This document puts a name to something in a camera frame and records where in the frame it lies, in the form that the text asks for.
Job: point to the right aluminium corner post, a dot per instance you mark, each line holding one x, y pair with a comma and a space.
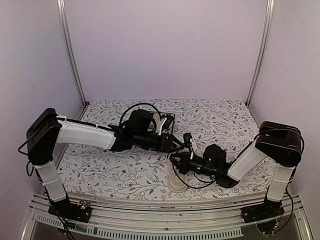
268, 19

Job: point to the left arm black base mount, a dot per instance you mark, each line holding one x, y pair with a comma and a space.
80, 211

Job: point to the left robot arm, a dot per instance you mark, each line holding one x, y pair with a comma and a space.
50, 129

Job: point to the aluminium front rail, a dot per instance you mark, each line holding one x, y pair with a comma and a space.
206, 219

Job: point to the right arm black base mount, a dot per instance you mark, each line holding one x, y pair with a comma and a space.
267, 209

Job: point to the left aluminium corner post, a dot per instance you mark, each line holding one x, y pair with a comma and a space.
61, 7

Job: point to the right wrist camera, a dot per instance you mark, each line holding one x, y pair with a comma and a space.
188, 144

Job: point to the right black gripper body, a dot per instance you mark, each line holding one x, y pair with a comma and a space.
206, 170

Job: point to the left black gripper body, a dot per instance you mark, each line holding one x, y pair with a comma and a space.
141, 140

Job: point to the aluminium corner post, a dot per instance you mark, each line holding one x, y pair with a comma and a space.
61, 7
268, 19

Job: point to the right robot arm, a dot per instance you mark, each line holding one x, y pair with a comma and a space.
283, 144

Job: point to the white lace sneaker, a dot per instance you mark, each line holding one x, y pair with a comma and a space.
174, 179

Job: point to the square floral ceramic plate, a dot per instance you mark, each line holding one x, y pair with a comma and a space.
156, 119

